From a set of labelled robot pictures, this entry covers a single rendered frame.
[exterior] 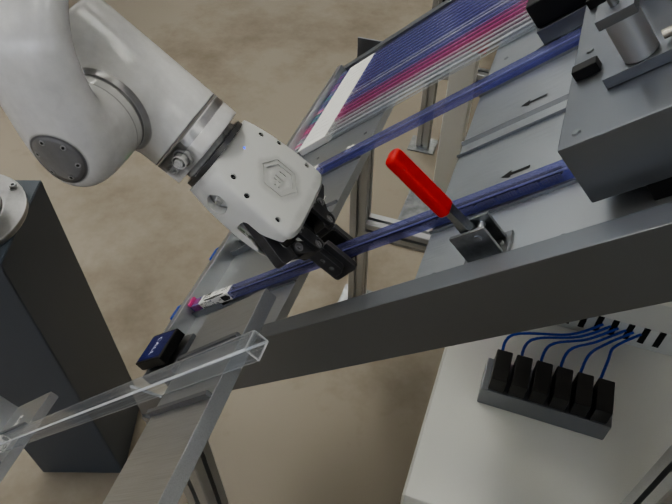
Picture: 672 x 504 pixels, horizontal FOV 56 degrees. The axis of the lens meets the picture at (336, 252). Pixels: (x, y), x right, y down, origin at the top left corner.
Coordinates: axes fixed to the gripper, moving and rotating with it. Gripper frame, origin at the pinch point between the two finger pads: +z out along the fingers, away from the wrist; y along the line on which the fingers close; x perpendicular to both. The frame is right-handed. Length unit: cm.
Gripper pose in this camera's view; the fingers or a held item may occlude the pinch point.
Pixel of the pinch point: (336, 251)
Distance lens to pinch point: 63.6
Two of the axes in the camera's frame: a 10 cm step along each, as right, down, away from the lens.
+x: -6.1, 4.2, 6.7
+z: 7.4, 6.0, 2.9
